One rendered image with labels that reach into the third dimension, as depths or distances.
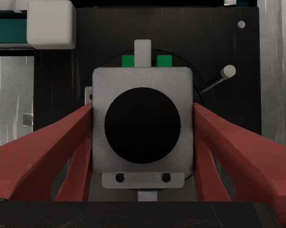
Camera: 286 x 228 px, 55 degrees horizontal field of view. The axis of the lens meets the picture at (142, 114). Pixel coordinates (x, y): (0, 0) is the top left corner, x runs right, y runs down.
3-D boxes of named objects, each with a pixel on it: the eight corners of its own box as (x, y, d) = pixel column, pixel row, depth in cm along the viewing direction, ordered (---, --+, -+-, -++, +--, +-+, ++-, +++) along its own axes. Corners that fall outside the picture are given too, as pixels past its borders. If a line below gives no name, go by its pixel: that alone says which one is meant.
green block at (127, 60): (138, 80, 27) (137, 69, 22) (126, 80, 27) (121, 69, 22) (138, 68, 27) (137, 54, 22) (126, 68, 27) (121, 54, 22)
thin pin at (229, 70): (207, 92, 27) (236, 76, 18) (199, 92, 27) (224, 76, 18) (207, 84, 27) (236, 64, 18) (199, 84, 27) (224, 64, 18)
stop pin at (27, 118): (47, 126, 33) (33, 126, 29) (37, 126, 33) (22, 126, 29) (47, 115, 33) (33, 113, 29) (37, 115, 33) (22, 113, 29)
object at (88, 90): (103, 109, 27) (100, 107, 25) (87, 109, 27) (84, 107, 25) (103, 88, 27) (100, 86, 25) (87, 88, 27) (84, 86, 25)
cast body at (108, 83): (178, 179, 17) (201, 209, 10) (108, 180, 17) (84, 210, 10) (176, 49, 18) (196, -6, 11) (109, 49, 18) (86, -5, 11)
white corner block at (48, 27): (80, 54, 31) (70, 43, 27) (40, 54, 31) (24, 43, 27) (81, 13, 31) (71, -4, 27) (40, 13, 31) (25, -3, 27)
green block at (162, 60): (167, 80, 27) (172, 69, 22) (154, 80, 27) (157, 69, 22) (167, 68, 27) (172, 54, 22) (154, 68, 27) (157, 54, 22)
